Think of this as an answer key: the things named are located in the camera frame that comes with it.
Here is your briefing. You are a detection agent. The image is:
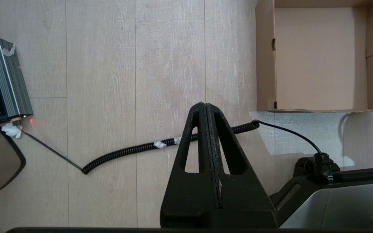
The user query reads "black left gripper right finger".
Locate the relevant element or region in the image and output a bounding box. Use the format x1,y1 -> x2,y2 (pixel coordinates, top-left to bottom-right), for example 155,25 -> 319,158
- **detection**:
206,103 -> 277,228

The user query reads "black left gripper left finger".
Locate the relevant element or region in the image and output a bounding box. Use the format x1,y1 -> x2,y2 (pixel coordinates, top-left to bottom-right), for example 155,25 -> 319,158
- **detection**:
160,102 -> 221,228

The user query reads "brown cardboard shoe box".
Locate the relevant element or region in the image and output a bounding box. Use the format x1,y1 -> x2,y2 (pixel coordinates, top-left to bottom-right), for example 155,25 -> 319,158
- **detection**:
255,0 -> 373,113

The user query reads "black silver robot base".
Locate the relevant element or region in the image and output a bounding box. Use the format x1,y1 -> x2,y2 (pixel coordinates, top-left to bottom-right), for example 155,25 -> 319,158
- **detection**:
269,152 -> 373,228

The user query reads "grey power inverter box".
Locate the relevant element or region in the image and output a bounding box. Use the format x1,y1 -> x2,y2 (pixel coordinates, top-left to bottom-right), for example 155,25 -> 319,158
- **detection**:
0,37 -> 34,124

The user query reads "black coiled cable conduit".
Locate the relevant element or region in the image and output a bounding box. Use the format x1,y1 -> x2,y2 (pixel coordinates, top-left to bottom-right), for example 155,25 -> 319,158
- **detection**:
18,120 -> 323,175

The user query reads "white taped cable connector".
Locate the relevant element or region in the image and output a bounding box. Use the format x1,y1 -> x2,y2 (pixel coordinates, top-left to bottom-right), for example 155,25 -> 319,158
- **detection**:
1,117 -> 23,139

